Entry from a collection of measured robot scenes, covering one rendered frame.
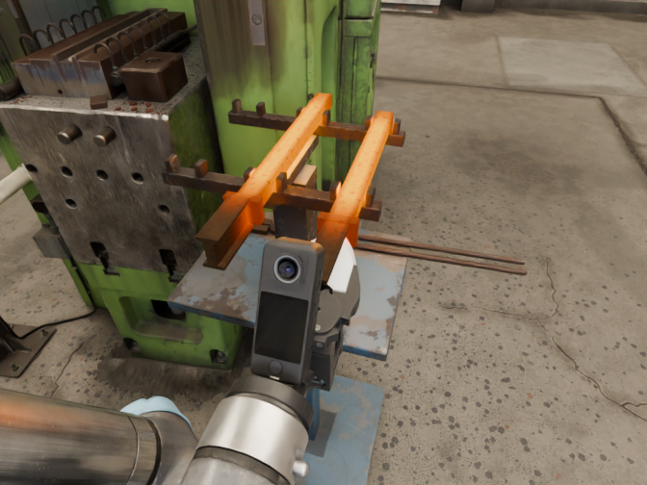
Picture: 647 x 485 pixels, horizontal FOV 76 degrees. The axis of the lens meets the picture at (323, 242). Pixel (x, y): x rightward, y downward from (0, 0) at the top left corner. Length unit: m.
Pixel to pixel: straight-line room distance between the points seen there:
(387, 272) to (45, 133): 0.77
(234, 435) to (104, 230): 0.92
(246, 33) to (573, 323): 1.50
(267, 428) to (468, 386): 1.25
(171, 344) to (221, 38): 0.93
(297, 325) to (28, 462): 0.19
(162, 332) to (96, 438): 1.12
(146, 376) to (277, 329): 1.27
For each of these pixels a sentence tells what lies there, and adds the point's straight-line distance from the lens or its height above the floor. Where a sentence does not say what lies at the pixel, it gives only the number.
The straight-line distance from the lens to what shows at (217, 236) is 0.45.
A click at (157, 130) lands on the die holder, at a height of 0.88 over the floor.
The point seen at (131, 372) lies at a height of 0.00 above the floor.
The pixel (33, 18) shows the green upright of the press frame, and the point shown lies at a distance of 1.29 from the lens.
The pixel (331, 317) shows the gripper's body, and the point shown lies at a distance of 0.37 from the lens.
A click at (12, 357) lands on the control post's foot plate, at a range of 1.85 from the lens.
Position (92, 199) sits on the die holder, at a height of 0.69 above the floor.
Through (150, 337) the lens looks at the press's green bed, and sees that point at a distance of 1.49.
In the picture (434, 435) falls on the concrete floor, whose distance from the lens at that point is 1.42.
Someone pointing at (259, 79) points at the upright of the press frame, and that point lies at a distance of 1.02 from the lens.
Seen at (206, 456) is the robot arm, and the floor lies 0.97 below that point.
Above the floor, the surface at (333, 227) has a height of 0.97.
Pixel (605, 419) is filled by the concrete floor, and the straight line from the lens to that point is 1.65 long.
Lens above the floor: 1.26
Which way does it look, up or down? 41 degrees down
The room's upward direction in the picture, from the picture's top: straight up
